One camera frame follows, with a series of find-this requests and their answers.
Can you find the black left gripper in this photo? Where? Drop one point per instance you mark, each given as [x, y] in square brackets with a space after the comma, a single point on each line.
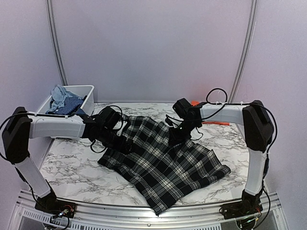
[119, 147]

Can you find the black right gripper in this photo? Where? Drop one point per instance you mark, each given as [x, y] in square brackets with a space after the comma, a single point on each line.
[176, 138]

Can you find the black white plaid shirt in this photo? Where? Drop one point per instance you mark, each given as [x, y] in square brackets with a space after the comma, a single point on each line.
[162, 173]

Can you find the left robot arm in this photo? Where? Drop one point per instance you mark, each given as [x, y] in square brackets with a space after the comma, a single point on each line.
[22, 126]

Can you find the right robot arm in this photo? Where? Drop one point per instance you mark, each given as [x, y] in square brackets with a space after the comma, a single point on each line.
[258, 130]

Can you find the white plastic laundry bin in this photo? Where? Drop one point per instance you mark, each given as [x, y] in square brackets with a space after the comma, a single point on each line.
[58, 116]

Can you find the light blue garment in bin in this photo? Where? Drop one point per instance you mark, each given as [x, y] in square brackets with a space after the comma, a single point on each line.
[59, 94]

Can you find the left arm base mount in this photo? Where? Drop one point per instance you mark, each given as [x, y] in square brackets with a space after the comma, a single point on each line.
[58, 208]

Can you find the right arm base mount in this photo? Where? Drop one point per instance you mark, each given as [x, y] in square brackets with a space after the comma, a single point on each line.
[240, 209]

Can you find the aluminium front frame rail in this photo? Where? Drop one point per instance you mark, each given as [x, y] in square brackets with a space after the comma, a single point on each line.
[106, 217]

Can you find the right aluminium corner post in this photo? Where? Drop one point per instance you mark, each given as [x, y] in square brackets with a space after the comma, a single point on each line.
[246, 47]

